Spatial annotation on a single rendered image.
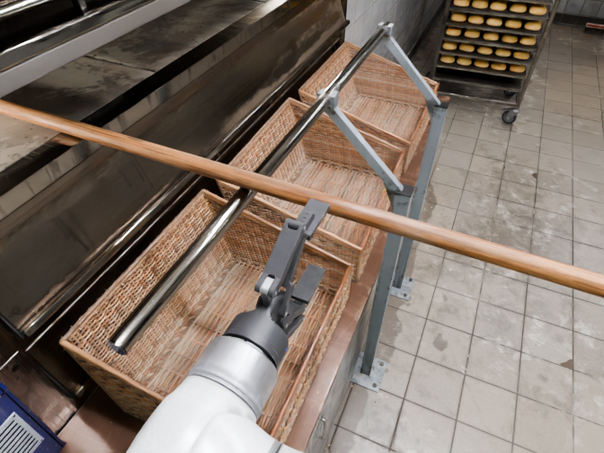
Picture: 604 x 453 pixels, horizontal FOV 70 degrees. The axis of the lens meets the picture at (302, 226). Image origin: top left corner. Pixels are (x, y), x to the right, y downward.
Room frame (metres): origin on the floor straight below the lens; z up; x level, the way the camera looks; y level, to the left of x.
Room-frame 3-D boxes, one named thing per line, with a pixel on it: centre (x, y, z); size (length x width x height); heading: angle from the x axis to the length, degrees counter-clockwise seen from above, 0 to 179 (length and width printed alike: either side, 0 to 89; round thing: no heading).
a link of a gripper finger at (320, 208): (0.42, -0.01, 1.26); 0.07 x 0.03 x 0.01; 155
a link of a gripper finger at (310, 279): (0.42, -0.01, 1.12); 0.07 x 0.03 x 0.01; 155
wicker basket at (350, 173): (1.19, -0.06, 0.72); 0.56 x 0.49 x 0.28; 157
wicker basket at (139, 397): (0.63, 0.18, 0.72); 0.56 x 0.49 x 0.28; 156
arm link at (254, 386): (0.23, 0.08, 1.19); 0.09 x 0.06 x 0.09; 65
